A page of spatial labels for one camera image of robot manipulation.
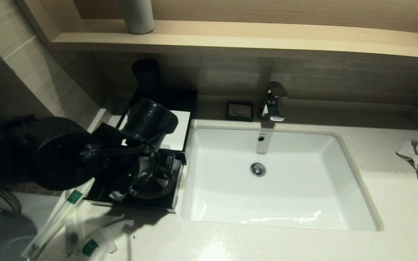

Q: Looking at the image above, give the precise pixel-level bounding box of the black tray with white liner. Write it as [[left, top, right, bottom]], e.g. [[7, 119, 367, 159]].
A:
[[85, 150, 185, 214]]

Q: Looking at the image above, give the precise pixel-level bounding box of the black square soap dish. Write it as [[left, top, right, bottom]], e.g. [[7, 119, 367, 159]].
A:
[[226, 101, 254, 122]]

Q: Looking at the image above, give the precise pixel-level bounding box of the chrome drain stopper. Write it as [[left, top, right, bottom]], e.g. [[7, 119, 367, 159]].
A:
[[250, 162, 266, 177]]

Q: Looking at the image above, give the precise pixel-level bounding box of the chrome faucet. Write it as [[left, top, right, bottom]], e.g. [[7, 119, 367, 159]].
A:
[[258, 82, 289, 122]]

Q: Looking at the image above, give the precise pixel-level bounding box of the black cup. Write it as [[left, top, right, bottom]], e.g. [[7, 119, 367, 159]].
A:
[[132, 59, 160, 100]]

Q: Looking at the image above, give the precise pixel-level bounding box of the white ceramic sink basin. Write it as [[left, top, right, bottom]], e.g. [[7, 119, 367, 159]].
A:
[[181, 125, 383, 232]]

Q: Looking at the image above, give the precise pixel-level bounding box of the grey cylindrical cup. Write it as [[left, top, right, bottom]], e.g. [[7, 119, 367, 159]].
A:
[[119, 0, 156, 36]]

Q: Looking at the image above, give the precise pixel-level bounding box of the long clear toothbrush packet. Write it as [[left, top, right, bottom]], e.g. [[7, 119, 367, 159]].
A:
[[22, 178, 97, 260]]

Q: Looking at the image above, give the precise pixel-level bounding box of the small clear green-label packet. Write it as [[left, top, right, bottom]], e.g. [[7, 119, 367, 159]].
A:
[[78, 232, 118, 261]]

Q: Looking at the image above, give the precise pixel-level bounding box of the clear packet with black comb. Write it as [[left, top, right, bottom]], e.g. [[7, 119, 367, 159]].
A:
[[64, 203, 85, 253]]

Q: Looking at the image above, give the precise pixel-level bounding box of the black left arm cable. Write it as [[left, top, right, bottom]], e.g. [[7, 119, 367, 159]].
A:
[[80, 143, 176, 200]]

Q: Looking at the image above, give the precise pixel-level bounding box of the light wooden wall shelf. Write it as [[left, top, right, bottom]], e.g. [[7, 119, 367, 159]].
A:
[[51, 20, 418, 61]]

